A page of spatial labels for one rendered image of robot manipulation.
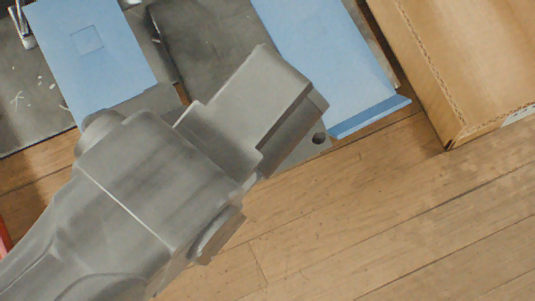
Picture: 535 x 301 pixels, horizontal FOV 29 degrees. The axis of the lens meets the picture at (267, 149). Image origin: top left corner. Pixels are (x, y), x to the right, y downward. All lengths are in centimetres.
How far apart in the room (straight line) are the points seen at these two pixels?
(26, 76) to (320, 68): 26
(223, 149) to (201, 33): 34
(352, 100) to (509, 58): 15
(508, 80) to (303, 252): 24
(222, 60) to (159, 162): 38
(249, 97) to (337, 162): 32
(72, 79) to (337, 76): 23
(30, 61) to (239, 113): 39
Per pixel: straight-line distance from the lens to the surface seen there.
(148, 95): 68
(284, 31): 89
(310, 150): 66
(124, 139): 51
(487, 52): 93
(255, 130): 56
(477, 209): 89
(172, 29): 90
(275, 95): 56
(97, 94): 81
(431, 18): 93
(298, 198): 87
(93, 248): 48
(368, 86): 88
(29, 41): 84
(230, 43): 89
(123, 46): 82
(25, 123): 90
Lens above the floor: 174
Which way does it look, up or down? 73 degrees down
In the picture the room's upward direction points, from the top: 6 degrees clockwise
